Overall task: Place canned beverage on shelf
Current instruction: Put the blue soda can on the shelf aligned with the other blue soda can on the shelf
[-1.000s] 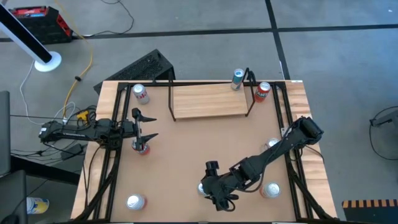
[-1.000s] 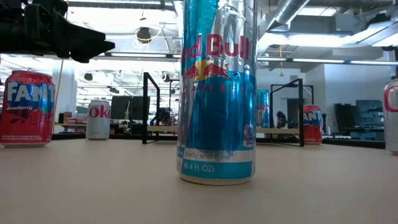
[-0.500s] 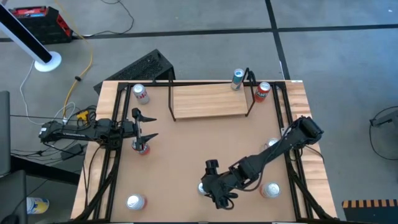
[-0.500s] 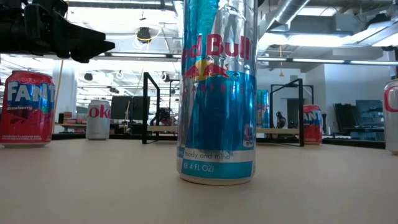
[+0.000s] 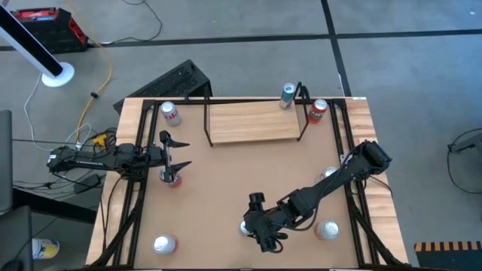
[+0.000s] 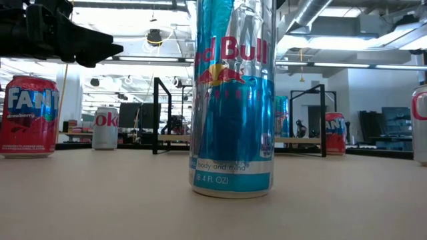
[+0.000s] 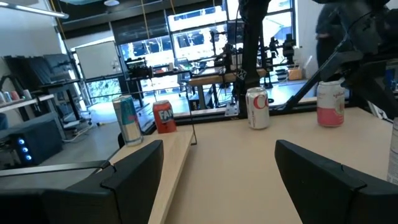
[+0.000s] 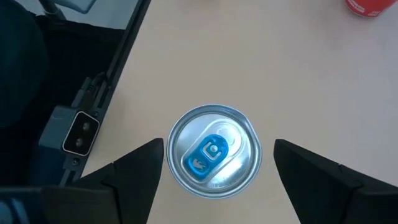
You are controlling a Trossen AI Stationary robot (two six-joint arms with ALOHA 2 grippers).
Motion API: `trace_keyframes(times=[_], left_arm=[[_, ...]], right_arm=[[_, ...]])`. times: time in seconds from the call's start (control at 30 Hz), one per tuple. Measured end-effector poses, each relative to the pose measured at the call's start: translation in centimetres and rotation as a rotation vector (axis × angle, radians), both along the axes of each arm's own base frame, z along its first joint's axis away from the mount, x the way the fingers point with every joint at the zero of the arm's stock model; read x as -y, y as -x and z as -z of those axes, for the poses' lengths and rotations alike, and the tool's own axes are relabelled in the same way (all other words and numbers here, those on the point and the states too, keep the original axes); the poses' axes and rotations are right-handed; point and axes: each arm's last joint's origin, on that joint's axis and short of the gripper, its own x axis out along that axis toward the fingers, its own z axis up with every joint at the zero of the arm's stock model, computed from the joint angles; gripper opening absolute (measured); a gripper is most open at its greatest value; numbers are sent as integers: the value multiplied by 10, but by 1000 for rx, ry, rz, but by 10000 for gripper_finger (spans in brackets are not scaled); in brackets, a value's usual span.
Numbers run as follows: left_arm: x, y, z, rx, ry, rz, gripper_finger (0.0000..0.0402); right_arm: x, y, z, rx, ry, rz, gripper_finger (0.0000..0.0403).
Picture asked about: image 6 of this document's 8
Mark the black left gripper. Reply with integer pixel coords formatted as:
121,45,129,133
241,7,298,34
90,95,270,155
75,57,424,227
0,0,124,69

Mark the silver Diet Coke can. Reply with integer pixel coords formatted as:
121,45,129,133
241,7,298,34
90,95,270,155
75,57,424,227
410,85,427,167
91,106,119,151

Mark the red Fanta strawberry can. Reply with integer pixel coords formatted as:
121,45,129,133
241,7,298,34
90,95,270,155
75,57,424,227
0,75,60,159
325,112,347,156

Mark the blue silver Red Bull can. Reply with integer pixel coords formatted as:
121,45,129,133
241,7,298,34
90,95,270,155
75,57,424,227
188,0,277,199
274,95,290,138

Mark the black ceiling dome device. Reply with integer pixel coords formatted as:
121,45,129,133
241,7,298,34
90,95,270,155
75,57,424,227
146,29,163,47

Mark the white building column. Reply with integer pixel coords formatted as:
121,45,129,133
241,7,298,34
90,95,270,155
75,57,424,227
55,65,83,144

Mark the black computer monitor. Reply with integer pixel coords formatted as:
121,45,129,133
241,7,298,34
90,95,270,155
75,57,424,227
118,102,161,129

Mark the distant desk with boxes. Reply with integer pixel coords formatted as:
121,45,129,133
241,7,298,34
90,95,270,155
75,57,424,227
59,119,95,138

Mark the person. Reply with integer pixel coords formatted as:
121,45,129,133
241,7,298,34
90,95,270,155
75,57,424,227
162,115,185,136

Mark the long ceiling light rail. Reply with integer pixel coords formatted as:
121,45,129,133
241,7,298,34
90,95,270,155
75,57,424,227
99,55,427,71

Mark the yellow power cable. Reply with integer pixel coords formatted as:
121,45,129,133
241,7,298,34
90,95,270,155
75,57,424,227
55,0,75,144

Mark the black frame wooden shelf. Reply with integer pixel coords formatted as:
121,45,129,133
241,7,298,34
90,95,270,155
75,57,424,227
152,77,327,158

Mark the slanted silver ventilation duct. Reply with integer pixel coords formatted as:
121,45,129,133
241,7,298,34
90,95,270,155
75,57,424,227
276,0,334,43

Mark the black aluminium rig frame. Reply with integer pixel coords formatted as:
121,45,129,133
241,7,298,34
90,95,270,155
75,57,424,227
55,142,414,161

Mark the blue wall screen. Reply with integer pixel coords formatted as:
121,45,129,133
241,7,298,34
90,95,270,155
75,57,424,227
382,106,414,151

